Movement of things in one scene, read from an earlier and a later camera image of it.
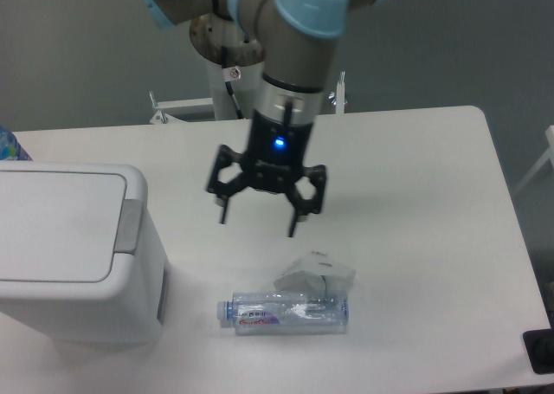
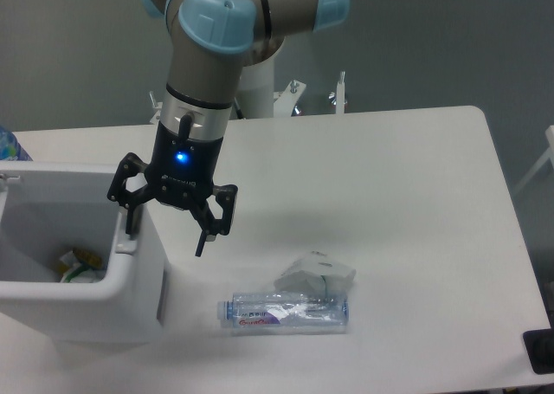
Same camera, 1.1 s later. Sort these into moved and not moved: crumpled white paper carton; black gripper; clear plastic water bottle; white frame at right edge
Moved: black gripper
Not moved: white frame at right edge; crumpled white paper carton; clear plastic water bottle
